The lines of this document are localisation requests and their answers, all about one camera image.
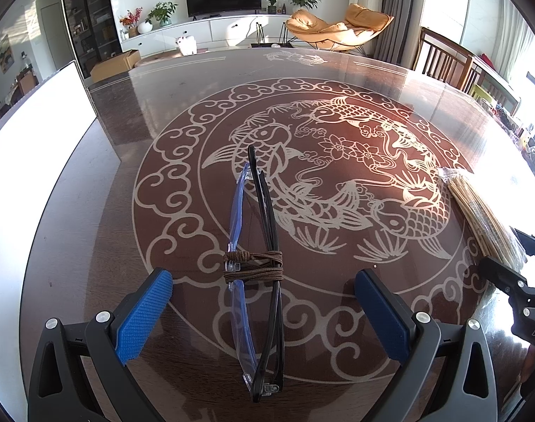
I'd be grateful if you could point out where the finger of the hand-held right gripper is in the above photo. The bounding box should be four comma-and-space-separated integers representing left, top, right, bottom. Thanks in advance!
478, 256, 529, 313
511, 227, 535, 256

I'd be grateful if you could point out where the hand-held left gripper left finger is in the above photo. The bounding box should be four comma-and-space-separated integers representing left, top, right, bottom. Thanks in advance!
27, 268, 174, 422

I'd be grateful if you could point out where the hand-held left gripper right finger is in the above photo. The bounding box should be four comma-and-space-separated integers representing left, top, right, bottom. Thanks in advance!
354, 268, 499, 422

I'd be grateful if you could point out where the white cardboard box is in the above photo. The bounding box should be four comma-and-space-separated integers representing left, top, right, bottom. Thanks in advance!
0, 59, 122, 361

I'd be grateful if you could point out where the wooden chair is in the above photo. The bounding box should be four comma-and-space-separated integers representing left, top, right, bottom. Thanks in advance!
467, 59, 523, 115
412, 26, 475, 91

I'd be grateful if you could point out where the brown cardboard box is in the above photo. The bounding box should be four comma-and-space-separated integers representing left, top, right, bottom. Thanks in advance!
89, 49, 141, 83

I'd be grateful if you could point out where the grey curtain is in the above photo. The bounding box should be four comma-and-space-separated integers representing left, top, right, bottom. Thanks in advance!
373, 0, 427, 69

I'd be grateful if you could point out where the white cat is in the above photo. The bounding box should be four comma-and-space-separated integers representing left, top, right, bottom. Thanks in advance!
175, 35, 198, 56

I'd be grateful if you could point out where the orange lounge chair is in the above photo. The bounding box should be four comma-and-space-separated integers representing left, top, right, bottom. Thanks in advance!
285, 4, 395, 52

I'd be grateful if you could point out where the white television cabinet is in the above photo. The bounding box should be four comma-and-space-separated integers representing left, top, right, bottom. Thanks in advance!
120, 13, 295, 53

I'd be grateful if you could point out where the vase with red flowers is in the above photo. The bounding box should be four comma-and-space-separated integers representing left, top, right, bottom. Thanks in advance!
118, 8, 144, 38

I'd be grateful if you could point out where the bushy green potted plant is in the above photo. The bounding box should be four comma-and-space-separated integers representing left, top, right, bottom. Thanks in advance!
145, 1, 179, 27

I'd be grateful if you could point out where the black metal stand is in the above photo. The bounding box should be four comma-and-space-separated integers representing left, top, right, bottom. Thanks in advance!
250, 18, 268, 48

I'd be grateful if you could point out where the tall dark display cabinet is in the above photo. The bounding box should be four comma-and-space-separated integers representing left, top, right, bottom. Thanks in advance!
58, 0, 121, 71

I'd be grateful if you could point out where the framed wall painting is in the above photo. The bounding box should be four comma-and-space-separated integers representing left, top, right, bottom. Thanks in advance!
0, 34, 17, 73

